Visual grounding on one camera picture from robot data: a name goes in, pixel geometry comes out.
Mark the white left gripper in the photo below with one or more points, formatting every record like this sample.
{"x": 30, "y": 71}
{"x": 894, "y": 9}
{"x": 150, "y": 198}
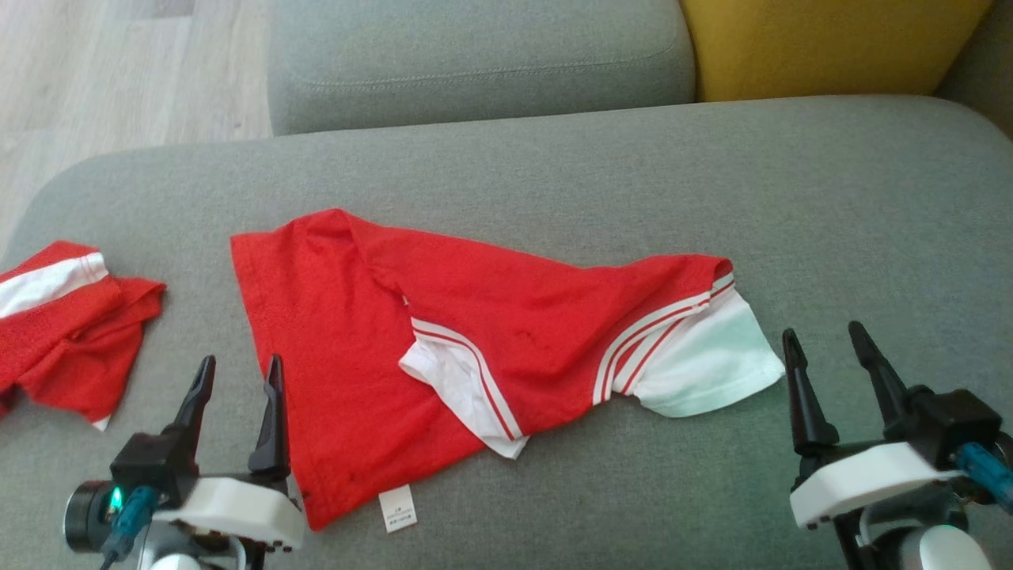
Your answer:
{"x": 237, "y": 511}

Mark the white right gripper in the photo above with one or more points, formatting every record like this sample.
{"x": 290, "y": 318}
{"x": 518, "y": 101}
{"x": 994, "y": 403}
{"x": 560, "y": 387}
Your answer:
{"x": 863, "y": 479}

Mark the red t-shirt white sleeves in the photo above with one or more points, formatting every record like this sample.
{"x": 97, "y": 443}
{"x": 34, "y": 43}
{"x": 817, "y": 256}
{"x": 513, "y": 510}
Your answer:
{"x": 340, "y": 340}

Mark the red shorts white stripe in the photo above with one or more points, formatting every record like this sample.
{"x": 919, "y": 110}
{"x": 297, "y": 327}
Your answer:
{"x": 71, "y": 348}

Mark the yellow sofa cushion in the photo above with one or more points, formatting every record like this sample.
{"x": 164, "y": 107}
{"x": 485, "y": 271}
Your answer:
{"x": 823, "y": 47}

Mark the grey sofa corner cushion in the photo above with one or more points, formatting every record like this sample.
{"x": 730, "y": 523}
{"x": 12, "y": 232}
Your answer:
{"x": 985, "y": 71}

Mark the large grey sofa seat cushion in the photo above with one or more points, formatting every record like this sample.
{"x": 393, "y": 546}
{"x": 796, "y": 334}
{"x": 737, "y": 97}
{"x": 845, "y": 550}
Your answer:
{"x": 554, "y": 174}

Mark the grey sofa back cushion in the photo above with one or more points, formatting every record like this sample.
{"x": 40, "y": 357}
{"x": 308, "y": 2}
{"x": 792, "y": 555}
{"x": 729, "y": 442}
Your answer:
{"x": 475, "y": 55}

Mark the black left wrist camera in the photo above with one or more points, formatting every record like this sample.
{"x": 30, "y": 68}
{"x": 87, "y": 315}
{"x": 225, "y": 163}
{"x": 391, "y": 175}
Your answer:
{"x": 146, "y": 467}

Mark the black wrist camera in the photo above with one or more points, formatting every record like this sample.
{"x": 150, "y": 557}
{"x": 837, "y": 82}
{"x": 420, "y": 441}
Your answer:
{"x": 146, "y": 467}
{"x": 950, "y": 419}

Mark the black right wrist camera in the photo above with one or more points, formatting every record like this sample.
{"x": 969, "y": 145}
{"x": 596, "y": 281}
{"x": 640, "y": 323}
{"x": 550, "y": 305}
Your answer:
{"x": 950, "y": 419}

